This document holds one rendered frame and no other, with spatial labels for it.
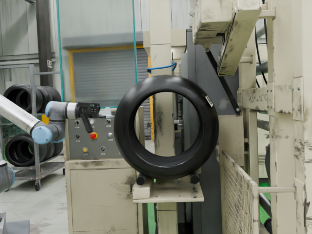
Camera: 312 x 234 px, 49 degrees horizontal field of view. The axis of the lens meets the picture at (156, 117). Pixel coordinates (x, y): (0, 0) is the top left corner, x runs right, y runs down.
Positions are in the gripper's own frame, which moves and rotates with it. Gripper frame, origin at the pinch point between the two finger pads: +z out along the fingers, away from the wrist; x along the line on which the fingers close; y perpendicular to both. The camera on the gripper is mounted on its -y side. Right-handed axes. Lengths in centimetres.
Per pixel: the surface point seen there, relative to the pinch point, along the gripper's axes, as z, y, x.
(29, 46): -484, 157, 972
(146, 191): 21.7, -35.9, -11.0
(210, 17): 45, 48, -36
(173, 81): 31.3, 21.1, -10.8
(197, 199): 48, -38, -11
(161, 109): 24.7, 5.3, 26.0
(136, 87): 12.6, 17.0, -9.0
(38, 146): -167, -73, 311
